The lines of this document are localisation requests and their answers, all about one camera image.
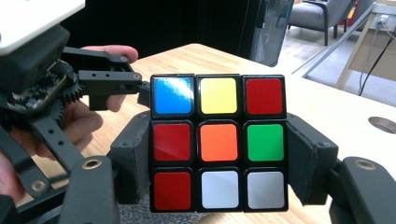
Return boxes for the black cabinet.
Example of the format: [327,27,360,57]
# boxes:
[248,0,295,68]

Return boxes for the grey metal rail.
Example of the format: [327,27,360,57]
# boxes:
[291,1,376,78]

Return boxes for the light wooden desk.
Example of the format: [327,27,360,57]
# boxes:
[335,0,396,91]

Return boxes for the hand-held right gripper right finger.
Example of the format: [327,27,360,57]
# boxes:
[285,112,340,206]

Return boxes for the dark round table grommet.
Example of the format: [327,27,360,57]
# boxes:
[368,116,396,135]

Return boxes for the white cable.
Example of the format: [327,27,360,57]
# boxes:
[381,20,396,41]

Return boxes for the black hanging cable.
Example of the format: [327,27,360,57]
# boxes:
[357,31,396,97]

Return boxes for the white power socket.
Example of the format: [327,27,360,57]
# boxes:
[375,12,393,26]

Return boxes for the multicoloured puzzle cube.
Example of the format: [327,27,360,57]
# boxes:
[148,73,289,214]

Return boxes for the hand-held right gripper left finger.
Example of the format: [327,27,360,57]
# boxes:
[106,110,152,205]

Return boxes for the red and yellow object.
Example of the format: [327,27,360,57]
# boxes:
[346,5,359,28]

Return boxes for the grey armchair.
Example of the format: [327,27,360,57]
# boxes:
[288,0,359,47]

